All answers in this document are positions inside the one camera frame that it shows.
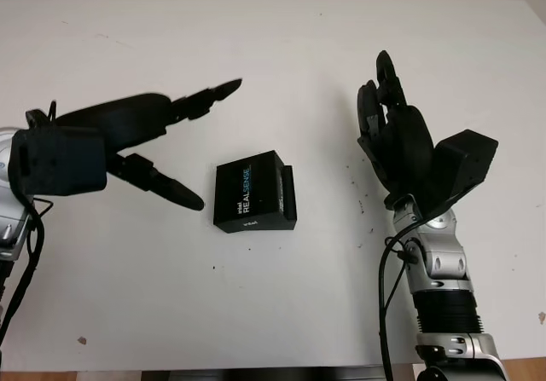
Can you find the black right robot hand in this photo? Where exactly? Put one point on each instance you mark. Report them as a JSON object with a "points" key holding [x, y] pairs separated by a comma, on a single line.
{"points": [[405, 146]]}

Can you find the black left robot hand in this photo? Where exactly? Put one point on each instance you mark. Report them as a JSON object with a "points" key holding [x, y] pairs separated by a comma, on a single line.
{"points": [[128, 117]]}

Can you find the black RealSense box lid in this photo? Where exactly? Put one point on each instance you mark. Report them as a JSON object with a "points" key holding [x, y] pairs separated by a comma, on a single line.
{"points": [[247, 185]]}

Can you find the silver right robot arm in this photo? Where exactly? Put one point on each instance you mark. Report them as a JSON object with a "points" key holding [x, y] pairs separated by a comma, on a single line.
{"points": [[439, 257]]}

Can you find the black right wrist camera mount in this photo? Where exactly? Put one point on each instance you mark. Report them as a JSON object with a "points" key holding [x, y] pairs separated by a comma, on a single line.
{"points": [[465, 159]]}

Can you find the black camera box base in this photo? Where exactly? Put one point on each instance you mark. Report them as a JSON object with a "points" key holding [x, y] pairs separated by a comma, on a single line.
{"points": [[291, 198]]}

